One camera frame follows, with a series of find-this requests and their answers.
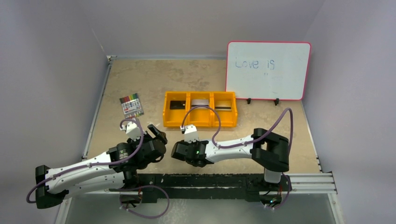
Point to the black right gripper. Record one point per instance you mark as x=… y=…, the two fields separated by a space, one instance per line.
x=178 y=150

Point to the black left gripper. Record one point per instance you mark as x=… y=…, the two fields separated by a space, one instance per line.
x=156 y=133

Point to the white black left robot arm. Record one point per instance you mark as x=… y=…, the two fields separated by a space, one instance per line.
x=57 y=184

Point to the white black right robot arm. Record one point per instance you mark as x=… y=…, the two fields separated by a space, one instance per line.
x=266 y=148

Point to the black magnetic stripe card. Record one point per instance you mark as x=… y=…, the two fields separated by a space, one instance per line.
x=177 y=105

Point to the silver magnetic stripe card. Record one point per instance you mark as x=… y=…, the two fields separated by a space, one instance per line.
x=199 y=102

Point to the gold magnetic stripe card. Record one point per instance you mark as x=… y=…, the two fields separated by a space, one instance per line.
x=223 y=105

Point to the yellow three-compartment bin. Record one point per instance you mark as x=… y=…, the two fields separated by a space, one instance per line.
x=200 y=116

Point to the marker pen pack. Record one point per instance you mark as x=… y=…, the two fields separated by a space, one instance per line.
x=131 y=106

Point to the pink-framed whiteboard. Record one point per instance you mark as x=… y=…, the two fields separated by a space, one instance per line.
x=267 y=70

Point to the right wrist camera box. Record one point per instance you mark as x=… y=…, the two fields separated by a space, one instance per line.
x=190 y=133

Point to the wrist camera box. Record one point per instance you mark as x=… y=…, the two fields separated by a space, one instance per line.
x=190 y=133
x=131 y=129

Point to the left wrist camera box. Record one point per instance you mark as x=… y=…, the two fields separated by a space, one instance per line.
x=131 y=129

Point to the black front table rail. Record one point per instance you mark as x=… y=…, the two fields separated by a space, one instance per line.
x=247 y=187

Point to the right aluminium frame rail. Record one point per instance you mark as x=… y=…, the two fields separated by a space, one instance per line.
x=320 y=183

